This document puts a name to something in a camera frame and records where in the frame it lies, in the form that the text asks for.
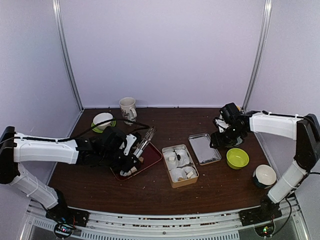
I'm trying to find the dark blue white bowl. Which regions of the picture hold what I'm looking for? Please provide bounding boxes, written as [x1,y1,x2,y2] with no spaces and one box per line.
[252,164,277,189]

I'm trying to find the beige tin box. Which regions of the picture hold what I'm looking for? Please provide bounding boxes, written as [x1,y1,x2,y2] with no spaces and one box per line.
[161,144,199,189]

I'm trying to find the patterned white mug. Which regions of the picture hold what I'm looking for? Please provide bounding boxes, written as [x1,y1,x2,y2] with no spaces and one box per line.
[119,97,137,125]

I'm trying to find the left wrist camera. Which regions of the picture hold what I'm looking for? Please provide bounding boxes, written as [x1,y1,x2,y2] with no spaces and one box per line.
[119,133,143,158]

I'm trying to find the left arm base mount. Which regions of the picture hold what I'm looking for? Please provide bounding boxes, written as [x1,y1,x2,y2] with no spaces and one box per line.
[45,208,90,239]

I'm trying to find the aluminium frame post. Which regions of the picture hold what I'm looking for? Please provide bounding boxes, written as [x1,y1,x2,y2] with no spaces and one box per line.
[242,0,273,111]
[52,0,84,112]

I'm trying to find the green saucer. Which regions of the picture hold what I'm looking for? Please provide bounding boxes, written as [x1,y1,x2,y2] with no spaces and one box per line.
[91,120,117,134]

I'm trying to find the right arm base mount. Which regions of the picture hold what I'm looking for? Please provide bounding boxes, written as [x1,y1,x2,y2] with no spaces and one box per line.
[239,207,283,238]

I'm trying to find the white paper cup liner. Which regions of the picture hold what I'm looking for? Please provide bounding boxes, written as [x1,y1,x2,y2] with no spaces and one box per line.
[182,166,198,179]
[169,168,186,183]
[174,148,190,167]
[163,151,179,170]

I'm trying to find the right aluminium frame post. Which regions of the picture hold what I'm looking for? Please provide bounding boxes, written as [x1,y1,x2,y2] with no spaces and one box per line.
[242,0,273,111]

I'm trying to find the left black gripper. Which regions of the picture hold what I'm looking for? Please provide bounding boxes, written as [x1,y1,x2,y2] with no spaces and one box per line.
[99,150,140,173]

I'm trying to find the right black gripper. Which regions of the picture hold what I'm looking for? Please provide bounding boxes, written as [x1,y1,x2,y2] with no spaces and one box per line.
[210,124,245,149]

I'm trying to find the lime green bowl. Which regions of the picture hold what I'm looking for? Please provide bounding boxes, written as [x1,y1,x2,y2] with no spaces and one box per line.
[226,148,250,170]

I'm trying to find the white handled metal tongs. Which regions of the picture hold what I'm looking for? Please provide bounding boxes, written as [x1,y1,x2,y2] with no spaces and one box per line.
[119,125,157,176]

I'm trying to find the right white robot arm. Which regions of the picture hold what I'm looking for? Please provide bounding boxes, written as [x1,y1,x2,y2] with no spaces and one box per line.
[209,102,320,221]

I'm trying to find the bear print tin lid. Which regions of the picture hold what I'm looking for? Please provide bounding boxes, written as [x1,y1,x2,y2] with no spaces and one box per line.
[188,133,222,166]

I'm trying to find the dark red chocolate tray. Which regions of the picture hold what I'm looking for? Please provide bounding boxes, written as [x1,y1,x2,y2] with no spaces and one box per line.
[110,142,163,182]

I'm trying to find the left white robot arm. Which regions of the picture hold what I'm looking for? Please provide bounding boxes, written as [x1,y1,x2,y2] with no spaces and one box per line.
[0,126,143,222]

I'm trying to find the left aluminium frame post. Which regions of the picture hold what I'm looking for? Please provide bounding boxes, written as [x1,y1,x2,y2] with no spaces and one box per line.
[52,0,84,112]

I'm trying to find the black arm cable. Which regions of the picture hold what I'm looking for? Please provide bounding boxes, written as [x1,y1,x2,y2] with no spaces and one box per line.
[14,119,151,143]

